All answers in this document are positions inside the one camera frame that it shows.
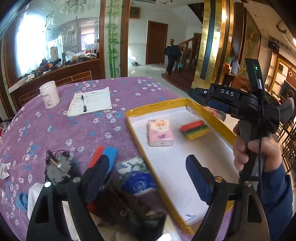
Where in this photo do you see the blue knitted cloth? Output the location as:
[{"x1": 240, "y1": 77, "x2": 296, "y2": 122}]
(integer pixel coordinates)
[{"x1": 16, "y1": 192, "x2": 28, "y2": 211}]

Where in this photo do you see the bagged multicolour sponge stack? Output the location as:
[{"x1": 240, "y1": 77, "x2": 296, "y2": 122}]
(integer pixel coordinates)
[{"x1": 180, "y1": 120, "x2": 210, "y2": 141}]

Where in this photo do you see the black foil snack bag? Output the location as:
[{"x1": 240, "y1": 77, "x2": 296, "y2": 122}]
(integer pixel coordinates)
[{"x1": 88, "y1": 173, "x2": 166, "y2": 240}]

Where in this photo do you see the blue red sponge pack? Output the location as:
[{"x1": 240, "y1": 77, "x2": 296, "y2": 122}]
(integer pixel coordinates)
[{"x1": 88, "y1": 145, "x2": 118, "y2": 177}]

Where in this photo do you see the pink tissue pack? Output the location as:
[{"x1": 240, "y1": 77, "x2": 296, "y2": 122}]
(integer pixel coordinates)
[{"x1": 148, "y1": 119, "x2": 174, "y2": 147}]

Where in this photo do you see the blue Vinda tissue pack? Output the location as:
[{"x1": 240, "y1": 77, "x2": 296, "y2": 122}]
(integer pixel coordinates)
[{"x1": 116, "y1": 157, "x2": 158, "y2": 196}]

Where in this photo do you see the blue sleeve right forearm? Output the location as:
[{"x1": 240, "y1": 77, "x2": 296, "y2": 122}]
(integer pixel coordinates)
[{"x1": 261, "y1": 161, "x2": 293, "y2": 240}]

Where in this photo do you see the person's right hand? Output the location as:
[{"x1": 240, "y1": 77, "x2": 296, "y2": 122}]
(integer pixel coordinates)
[{"x1": 233, "y1": 124, "x2": 282, "y2": 172}]

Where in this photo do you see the black pen holder cup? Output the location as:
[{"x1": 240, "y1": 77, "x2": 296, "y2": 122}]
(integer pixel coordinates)
[{"x1": 44, "y1": 150, "x2": 72, "y2": 185}]

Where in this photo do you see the crumpled foil wrapper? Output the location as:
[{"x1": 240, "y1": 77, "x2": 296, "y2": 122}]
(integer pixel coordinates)
[{"x1": 0, "y1": 163, "x2": 11, "y2": 180}]

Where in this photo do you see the gold pillar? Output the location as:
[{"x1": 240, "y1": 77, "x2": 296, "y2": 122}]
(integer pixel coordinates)
[{"x1": 191, "y1": 0, "x2": 234, "y2": 89}]

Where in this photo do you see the yellow shallow cardboard tray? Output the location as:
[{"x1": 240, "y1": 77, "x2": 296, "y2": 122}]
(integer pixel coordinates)
[{"x1": 126, "y1": 98, "x2": 239, "y2": 235}]

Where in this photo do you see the person in dark jacket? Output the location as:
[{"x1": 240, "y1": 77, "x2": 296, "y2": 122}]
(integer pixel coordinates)
[{"x1": 165, "y1": 39, "x2": 182, "y2": 75}]

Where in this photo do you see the purple floral tablecloth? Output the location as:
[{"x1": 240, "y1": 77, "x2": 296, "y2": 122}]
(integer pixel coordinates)
[{"x1": 1, "y1": 77, "x2": 177, "y2": 240}]

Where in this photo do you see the black marker pen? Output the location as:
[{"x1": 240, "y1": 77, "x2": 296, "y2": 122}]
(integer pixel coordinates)
[{"x1": 81, "y1": 95, "x2": 87, "y2": 113}]

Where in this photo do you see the white paper notepad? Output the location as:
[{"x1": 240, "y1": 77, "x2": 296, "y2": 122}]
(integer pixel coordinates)
[{"x1": 67, "y1": 87, "x2": 112, "y2": 117}]

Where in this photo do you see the brown wooden door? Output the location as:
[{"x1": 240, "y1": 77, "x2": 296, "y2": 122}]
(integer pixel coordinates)
[{"x1": 145, "y1": 21, "x2": 168, "y2": 65}]

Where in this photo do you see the white plastic jar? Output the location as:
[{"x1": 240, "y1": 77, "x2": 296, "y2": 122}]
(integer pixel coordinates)
[{"x1": 39, "y1": 81, "x2": 60, "y2": 109}]

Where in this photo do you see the wooden sideboard counter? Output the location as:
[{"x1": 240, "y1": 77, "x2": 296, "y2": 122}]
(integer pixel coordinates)
[{"x1": 11, "y1": 58, "x2": 105, "y2": 110}]

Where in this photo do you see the bamboo painted glass panel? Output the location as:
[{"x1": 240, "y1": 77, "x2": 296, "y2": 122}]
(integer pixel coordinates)
[{"x1": 104, "y1": 0, "x2": 123, "y2": 79}]

